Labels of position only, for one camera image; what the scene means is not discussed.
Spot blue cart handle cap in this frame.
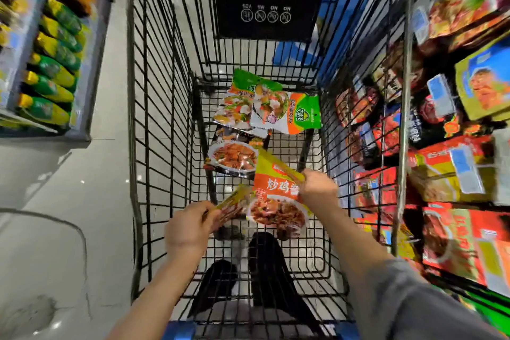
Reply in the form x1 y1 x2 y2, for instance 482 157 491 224
334 321 361 340
161 320 196 340

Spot orange sauce packet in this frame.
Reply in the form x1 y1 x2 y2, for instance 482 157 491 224
203 128 271 178

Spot person's black trousers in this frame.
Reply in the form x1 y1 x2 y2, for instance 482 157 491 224
187 232 324 333

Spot black wire shopping cart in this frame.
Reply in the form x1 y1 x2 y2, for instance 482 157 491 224
127 0 415 340

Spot green orange seasoning packet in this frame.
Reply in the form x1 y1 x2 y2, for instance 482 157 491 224
250 84 322 135
212 69 284 129

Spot grey bottle shelf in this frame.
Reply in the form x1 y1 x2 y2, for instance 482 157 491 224
0 0 116 141

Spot person's left forearm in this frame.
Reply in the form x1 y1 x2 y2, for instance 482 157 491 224
105 248 200 340

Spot packets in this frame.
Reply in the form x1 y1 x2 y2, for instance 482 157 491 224
334 0 510 336

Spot person's right hand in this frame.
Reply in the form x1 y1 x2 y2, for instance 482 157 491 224
297 169 342 213

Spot yellow-green sauce packet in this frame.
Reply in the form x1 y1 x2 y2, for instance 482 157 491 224
202 184 252 225
246 148 311 240

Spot blue plastic panel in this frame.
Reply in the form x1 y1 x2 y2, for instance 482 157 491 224
273 0 383 86

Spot person's left hand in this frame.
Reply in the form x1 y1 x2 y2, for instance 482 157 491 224
164 200 222 259

